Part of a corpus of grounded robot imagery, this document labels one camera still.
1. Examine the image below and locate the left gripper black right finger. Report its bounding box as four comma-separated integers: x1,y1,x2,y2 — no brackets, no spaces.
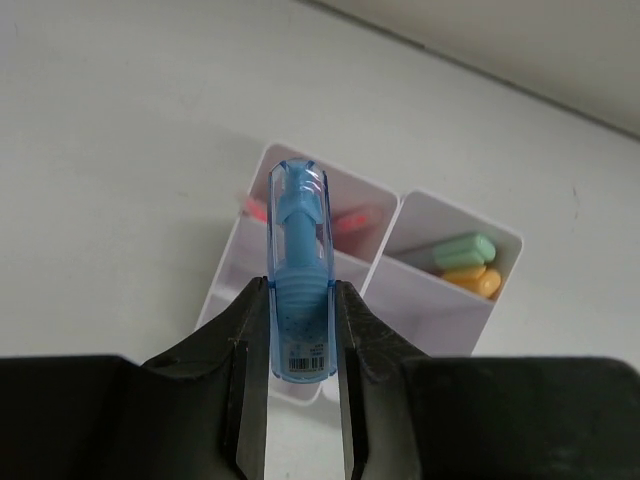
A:
335,282,639,479

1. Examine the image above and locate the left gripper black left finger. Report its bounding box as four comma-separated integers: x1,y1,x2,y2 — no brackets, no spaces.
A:
1,277,269,479

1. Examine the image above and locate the green capped correction tape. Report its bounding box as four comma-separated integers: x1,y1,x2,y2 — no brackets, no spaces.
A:
432,233,496,270

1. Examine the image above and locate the red highlighter pen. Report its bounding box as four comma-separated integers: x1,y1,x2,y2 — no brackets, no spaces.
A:
240,197,383,238

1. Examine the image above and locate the blue transparent stapler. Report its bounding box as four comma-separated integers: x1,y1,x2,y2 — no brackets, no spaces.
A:
267,158,337,384

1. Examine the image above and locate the right white compartment organizer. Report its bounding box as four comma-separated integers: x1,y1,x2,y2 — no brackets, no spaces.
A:
331,187,523,357

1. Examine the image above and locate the white compartment organizer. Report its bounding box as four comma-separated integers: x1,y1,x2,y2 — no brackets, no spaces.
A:
196,142,401,405
331,187,523,357

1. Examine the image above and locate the left white compartment organizer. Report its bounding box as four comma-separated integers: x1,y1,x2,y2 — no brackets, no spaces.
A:
196,142,401,405

